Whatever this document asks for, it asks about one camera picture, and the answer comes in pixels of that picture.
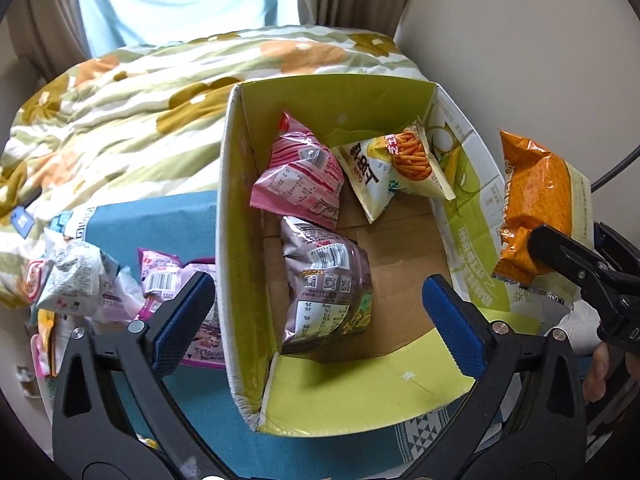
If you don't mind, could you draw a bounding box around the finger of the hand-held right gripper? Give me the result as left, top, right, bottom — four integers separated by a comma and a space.
594, 220, 640, 281
529, 224, 608, 291

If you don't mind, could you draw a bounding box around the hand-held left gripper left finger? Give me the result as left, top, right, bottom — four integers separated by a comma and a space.
51, 271, 237, 480

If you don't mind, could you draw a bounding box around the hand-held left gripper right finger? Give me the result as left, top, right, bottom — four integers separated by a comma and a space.
400, 274, 587, 480

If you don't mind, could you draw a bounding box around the green printed cardboard box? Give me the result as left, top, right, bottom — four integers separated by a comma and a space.
215, 71, 571, 435

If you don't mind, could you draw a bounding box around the orange snack bag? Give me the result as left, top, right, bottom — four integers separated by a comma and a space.
491, 129, 595, 288

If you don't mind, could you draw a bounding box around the brown snack bag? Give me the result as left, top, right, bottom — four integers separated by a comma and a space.
278, 216, 375, 361

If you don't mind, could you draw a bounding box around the white yellow snack bag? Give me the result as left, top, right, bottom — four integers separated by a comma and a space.
331, 119, 456, 225

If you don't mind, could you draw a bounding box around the pink striped snack bag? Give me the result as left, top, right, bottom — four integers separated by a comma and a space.
250, 111, 346, 231

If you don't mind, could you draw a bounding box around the person's right hand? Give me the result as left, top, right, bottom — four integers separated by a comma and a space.
581, 344, 609, 404

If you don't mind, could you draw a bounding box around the purple cartoon snack packet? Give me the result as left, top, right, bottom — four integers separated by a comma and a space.
179, 302, 228, 372

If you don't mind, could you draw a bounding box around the pink barcode snack packet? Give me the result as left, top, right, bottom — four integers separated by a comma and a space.
135, 246, 218, 317

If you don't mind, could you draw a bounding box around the teal printed blanket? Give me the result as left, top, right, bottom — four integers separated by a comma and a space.
30, 190, 506, 480

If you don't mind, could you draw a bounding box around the white crumpled snack packet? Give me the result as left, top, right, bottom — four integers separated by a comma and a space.
34, 239, 121, 317

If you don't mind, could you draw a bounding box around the yellow pink snack packet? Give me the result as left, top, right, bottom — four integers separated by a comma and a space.
29, 307, 66, 381

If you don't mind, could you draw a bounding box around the red white snack packet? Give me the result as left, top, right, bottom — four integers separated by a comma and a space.
19, 255, 51, 306

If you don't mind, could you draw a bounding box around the blue tag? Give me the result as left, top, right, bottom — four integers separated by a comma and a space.
10, 205, 32, 238

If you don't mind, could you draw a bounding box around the floral blanket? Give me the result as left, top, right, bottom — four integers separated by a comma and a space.
0, 24, 433, 311

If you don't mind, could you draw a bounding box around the window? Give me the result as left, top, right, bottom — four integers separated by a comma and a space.
75, 0, 316, 58

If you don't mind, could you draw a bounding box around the black cable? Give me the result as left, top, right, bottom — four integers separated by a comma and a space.
590, 142, 640, 191

